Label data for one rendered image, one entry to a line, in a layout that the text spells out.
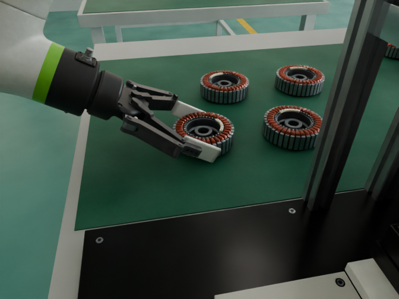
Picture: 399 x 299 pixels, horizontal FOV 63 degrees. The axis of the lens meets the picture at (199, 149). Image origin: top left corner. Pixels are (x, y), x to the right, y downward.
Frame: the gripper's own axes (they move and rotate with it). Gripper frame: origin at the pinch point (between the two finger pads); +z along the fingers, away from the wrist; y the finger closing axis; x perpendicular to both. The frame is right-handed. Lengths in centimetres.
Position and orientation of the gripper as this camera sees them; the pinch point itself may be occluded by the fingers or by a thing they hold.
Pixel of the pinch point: (201, 133)
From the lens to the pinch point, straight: 60.1
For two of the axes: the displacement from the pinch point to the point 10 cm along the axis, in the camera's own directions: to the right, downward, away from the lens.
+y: -1.6, -6.0, 7.8
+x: -4.9, 7.4, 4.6
